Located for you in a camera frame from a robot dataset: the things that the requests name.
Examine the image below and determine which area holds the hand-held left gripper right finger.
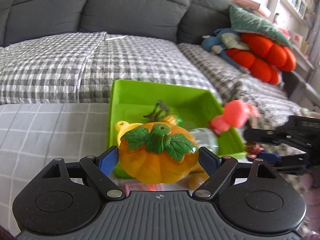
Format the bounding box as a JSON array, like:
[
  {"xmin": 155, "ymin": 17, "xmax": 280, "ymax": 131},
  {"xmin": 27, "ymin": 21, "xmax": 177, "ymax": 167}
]
[{"xmin": 192, "ymin": 147, "xmax": 280, "ymax": 201}]

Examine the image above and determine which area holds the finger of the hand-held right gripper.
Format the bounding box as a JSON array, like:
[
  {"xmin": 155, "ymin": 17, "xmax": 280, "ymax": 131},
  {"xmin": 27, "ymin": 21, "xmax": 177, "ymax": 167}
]
[
  {"xmin": 254, "ymin": 153, "xmax": 310, "ymax": 175},
  {"xmin": 244, "ymin": 127, "xmax": 301, "ymax": 146}
]

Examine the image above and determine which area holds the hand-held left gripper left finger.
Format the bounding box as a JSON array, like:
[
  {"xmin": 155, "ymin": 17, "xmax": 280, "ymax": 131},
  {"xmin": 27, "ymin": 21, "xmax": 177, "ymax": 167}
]
[{"xmin": 37, "ymin": 145, "xmax": 125, "ymax": 201}]

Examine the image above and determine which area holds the clear cotton swab container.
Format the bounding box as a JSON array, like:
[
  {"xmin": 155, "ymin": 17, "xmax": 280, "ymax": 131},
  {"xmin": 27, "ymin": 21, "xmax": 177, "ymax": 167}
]
[{"xmin": 189, "ymin": 127, "xmax": 219, "ymax": 155}]

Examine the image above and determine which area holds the yellow plastic toy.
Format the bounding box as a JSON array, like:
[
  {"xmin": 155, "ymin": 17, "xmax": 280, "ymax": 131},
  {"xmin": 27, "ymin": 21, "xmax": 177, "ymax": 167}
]
[{"xmin": 115, "ymin": 120, "xmax": 143, "ymax": 150}]

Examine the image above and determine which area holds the pink octopus toy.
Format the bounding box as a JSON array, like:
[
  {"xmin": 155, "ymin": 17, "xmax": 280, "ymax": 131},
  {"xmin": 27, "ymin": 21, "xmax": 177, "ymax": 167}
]
[{"xmin": 209, "ymin": 99, "xmax": 260, "ymax": 137}]

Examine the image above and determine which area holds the orange toy pumpkin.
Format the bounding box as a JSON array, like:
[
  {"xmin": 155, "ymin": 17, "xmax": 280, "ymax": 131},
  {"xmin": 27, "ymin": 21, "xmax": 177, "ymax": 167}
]
[{"xmin": 118, "ymin": 121, "xmax": 199, "ymax": 184}]

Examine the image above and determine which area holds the toy corn with green husk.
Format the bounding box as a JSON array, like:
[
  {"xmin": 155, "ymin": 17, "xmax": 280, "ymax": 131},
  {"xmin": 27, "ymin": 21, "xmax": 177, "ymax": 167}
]
[{"xmin": 160, "ymin": 114, "xmax": 184, "ymax": 126}]

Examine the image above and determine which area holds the grey brown hair claw clip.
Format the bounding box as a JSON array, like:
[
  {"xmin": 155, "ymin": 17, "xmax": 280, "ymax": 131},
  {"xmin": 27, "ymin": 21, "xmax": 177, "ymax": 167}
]
[{"xmin": 144, "ymin": 100, "xmax": 171, "ymax": 120}]

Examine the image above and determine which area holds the green plastic box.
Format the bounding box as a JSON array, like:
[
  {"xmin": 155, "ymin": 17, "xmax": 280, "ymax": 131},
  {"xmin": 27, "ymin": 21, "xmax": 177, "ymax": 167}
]
[{"xmin": 106, "ymin": 79, "xmax": 246, "ymax": 179}]

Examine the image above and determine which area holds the red toy piece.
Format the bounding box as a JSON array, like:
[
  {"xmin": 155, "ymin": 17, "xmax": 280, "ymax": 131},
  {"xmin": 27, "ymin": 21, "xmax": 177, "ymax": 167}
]
[{"xmin": 246, "ymin": 142, "xmax": 263, "ymax": 158}]

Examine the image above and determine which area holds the amber octopus toy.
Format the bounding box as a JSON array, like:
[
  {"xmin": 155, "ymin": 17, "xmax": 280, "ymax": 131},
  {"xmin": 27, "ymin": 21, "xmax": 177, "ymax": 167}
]
[{"xmin": 185, "ymin": 166, "xmax": 210, "ymax": 189}]

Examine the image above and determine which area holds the small pink box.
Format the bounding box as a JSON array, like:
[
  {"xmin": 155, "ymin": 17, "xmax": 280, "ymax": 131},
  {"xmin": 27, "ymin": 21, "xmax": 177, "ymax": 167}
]
[{"xmin": 125, "ymin": 182, "xmax": 157, "ymax": 193}]

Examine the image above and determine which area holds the grey grid bedsheet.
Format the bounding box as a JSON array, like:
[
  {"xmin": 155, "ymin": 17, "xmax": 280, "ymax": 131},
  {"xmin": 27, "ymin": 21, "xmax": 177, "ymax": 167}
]
[{"xmin": 0, "ymin": 102, "xmax": 121, "ymax": 232}]

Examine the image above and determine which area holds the orange flower cushion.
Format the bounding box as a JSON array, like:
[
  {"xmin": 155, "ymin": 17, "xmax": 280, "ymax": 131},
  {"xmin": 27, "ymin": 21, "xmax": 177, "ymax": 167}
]
[{"xmin": 226, "ymin": 33, "xmax": 297, "ymax": 85}]

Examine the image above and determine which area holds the grey checked pebble-backed blanket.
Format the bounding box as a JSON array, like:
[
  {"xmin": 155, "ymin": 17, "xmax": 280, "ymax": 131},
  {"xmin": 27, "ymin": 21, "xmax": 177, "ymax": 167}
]
[{"xmin": 177, "ymin": 42, "xmax": 312, "ymax": 130}]

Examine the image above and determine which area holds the grey checked quilt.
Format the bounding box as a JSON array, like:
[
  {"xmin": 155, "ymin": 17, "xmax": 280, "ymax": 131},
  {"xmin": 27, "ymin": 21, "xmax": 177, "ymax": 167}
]
[{"xmin": 0, "ymin": 31, "xmax": 222, "ymax": 105}]

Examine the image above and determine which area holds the blue plush toy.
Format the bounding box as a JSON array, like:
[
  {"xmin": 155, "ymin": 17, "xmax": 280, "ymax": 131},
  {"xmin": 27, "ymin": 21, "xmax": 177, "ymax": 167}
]
[{"xmin": 202, "ymin": 27, "xmax": 251, "ymax": 74}]

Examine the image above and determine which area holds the green patterned cushion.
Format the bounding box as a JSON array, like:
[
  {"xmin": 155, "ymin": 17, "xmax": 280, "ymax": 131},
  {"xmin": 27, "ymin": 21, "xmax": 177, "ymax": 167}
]
[{"xmin": 229, "ymin": 5, "xmax": 293, "ymax": 50}]

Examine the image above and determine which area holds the pink flat box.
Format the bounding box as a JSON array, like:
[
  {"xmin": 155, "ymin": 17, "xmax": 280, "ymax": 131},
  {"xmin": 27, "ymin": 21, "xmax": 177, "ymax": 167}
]
[{"xmin": 235, "ymin": 0, "xmax": 272, "ymax": 18}]

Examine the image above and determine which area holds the white bookshelf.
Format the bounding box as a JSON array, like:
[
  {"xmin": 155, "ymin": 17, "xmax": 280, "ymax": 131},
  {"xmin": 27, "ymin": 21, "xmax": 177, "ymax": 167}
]
[{"xmin": 272, "ymin": 0, "xmax": 320, "ymax": 100}]

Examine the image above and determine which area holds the dark grey sofa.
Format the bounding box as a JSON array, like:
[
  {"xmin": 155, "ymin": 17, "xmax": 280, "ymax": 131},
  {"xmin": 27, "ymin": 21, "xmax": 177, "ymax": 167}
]
[{"xmin": 0, "ymin": 0, "xmax": 240, "ymax": 48}]

